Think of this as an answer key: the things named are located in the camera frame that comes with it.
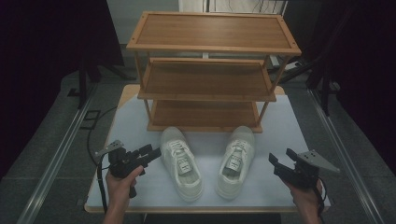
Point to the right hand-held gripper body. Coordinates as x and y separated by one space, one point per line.
303 169

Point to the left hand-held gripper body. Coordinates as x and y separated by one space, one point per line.
121 163

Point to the white sneaker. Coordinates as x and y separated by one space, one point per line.
182 174
232 177

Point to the wooden three-tier shoe rack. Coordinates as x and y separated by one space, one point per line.
214 31

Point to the person's left hand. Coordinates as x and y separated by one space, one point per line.
120 189

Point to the person's right hand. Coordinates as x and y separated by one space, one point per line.
303 196

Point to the black metal stand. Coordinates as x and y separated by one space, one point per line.
82 84
325 87

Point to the white power strip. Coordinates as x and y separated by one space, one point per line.
291 65

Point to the dark curtain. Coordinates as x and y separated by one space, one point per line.
46 62
367 77

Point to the metal floor rail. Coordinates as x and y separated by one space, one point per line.
345 161
53 165

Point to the black floor socket frame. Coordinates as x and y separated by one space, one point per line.
84 123

